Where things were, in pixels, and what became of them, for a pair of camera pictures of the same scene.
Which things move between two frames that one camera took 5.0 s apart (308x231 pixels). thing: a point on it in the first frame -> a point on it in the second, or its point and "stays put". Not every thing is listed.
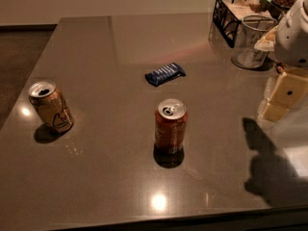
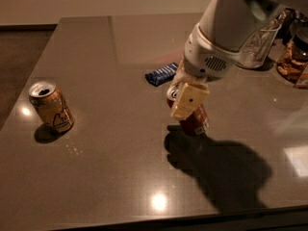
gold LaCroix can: [50, 103] stays put
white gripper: [294, 43] -> [205, 58]
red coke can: [170, 120] -> [197, 124]
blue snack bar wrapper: [164, 74] stays put
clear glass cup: [251, 31] stays put
